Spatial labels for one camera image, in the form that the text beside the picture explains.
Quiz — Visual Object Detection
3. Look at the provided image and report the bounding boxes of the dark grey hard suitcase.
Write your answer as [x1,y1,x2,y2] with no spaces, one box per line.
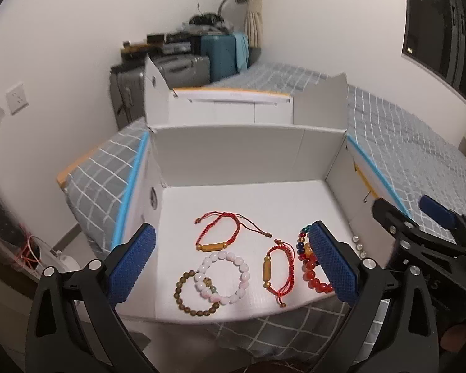
[109,62,148,130]

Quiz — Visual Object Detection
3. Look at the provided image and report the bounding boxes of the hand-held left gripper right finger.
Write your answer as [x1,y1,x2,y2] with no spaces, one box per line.
[307,221,440,373]

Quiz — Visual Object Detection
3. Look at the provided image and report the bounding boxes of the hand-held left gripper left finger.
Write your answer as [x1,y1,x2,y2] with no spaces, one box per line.
[25,223,160,373]

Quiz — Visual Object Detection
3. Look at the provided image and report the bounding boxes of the white wall socket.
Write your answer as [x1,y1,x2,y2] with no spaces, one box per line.
[5,81,30,115]

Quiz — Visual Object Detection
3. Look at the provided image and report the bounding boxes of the red cable bundle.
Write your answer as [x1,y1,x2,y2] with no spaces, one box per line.
[12,221,44,272]

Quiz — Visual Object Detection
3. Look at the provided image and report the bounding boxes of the light blue cloth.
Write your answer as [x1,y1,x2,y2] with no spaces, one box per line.
[233,33,250,74]

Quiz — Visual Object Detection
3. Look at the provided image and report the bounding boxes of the white cardboard box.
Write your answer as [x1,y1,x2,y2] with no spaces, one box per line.
[112,54,414,325]

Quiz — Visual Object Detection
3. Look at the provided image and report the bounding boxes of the person's right hand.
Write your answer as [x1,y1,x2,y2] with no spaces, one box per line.
[440,323,466,353]

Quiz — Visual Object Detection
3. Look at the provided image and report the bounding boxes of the red string bracelet gold tube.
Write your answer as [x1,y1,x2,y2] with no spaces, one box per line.
[261,237,296,308]
[194,210,272,253]

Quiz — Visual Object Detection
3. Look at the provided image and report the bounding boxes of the multicolour bead bracelet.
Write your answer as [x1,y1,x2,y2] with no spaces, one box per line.
[297,223,335,294]

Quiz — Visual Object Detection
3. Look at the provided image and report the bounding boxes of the brown bead bracelet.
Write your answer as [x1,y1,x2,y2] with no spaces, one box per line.
[173,270,222,317]

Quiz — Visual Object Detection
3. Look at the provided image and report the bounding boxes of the white pearl bracelet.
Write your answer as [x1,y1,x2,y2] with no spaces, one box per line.
[351,235,368,259]

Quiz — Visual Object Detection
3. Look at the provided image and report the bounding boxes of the pile of black electronics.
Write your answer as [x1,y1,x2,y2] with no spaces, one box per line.
[120,31,197,63]

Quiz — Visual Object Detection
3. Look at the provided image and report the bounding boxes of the dark bag pile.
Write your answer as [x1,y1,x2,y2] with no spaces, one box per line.
[179,12,235,36]

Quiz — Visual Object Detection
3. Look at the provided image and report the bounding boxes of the white pink bead bracelet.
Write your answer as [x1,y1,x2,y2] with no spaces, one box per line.
[194,251,251,307]

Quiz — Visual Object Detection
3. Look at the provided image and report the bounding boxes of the bed with grey checked sheet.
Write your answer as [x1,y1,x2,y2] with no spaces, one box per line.
[56,62,466,358]

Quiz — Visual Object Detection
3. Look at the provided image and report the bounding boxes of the teal hard suitcase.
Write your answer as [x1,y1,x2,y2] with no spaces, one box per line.
[200,33,251,83]

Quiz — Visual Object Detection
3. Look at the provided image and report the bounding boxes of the silver hard suitcase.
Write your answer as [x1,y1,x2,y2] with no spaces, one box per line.
[151,54,211,88]

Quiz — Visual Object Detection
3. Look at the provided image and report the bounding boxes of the white floor appliance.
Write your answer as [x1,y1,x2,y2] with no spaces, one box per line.
[43,248,81,277]

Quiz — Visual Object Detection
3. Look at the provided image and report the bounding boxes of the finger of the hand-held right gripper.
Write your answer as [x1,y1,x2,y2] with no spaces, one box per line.
[372,197,466,258]
[419,195,466,243]

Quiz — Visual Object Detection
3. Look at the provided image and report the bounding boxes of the dark window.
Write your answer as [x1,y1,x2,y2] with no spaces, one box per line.
[402,0,466,107]

